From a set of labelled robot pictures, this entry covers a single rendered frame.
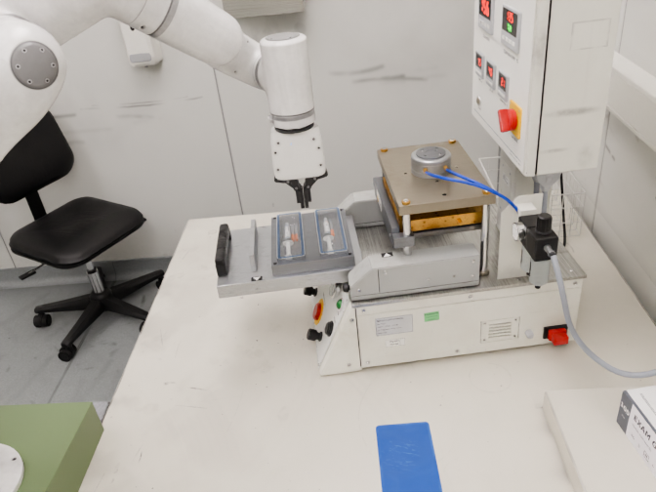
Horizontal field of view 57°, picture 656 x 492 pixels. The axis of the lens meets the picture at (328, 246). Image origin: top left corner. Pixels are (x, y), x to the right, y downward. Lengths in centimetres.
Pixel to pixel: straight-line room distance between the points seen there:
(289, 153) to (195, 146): 166
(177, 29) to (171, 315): 79
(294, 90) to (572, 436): 76
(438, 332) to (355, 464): 31
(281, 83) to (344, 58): 151
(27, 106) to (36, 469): 62
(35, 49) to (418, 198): 67
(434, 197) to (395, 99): 155
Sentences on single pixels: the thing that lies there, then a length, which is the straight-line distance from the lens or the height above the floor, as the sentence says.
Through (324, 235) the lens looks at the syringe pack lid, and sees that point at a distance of 125.
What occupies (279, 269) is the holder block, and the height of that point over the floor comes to 98.
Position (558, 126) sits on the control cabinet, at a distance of 110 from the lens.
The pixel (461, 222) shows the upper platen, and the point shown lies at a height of 105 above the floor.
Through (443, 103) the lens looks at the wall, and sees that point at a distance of 270.
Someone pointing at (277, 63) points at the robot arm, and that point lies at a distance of 110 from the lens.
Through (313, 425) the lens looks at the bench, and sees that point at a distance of 120.
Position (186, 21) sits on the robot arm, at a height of 147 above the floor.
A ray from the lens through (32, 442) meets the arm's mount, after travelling 124.
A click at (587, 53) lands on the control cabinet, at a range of 108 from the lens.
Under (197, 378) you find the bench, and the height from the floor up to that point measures 75.
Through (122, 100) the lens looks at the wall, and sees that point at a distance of 281.
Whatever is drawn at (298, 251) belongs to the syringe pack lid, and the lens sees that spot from 121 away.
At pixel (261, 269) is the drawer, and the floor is 97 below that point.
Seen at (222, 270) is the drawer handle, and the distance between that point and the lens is 123.
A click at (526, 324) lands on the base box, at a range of 130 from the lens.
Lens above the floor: 164
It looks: 32 degrees down
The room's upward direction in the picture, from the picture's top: 7 degrees counter-clockwise
